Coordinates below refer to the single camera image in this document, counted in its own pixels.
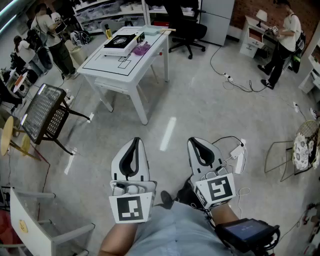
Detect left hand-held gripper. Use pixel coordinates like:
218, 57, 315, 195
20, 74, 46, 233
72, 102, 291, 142
108, 136, 158, 224

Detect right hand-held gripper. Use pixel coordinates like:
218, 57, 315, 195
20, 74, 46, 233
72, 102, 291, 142
187, 136, 237, 210

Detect purple cloth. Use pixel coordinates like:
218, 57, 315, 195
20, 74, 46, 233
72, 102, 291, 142
131, 41, 151, 56

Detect white portable gas stove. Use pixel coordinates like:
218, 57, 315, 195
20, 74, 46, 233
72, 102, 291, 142
100, 31, 146, 59

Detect person's left forearm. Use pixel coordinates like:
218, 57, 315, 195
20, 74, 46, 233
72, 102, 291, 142
98, 221, 140, 256

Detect person's right forearm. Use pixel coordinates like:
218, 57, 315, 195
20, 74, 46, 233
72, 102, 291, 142
211, 202, 242, 227

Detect white power adapter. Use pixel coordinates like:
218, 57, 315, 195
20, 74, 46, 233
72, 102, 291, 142
229, 146, 245, 160

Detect person's black shoe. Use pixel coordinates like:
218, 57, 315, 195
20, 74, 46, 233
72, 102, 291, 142
160, 190, 176, 210
176, 178, 201, 210

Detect black wrist-mounted screen device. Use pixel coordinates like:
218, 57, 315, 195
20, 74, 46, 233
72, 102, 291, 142
214, 217, 281, 254

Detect floral seat cushion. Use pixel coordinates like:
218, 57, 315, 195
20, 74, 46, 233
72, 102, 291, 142
292, 133, 316, 167

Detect white table with black lines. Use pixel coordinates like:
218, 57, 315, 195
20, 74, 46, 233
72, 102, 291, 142
76, 24, 170, 126

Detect white side table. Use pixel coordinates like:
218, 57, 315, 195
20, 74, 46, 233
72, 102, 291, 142
9, 186, 96, 256

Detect white nightstand with drawer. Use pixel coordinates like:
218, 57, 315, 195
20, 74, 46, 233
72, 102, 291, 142
239, 15, 270, 59

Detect white trash bin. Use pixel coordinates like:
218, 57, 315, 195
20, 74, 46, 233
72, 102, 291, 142
64, 39, 87, 70

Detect round wooden table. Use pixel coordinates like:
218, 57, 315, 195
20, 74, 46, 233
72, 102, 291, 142
0, 116, 42, 162

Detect white low shelf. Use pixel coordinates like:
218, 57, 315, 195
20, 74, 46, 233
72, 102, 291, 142
298, 42, 320, 96

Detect small white round-door appliance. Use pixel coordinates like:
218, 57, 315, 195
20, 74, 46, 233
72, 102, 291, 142
13, 74, 32, 99

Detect black office chair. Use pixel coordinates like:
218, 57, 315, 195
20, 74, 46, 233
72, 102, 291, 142
163, 0, 208, 60

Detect pale grey cabinet red sticker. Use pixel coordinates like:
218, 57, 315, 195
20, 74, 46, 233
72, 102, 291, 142
199, 0, 236, 47

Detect yellow bottle with black cap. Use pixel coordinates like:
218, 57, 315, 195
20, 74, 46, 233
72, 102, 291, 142
104, 23, 114, 40

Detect black and white bag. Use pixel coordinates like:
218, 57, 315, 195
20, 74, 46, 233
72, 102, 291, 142
69, 29, 93, 46

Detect small table lamp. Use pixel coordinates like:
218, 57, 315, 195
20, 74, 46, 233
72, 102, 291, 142
255, 9, 268, 28

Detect row of clear storage boxes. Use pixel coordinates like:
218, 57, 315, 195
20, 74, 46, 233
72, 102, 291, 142
74, 3, 121, 32

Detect white metal shelving unit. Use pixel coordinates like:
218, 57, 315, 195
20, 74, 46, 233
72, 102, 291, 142
72, 0, 201, 35

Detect black wire mesh table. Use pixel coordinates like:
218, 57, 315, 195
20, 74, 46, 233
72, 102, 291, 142
19, 83, 91, 156

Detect gold wire chair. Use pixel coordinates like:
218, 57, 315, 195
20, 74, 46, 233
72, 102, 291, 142
264, 119, 320, 183

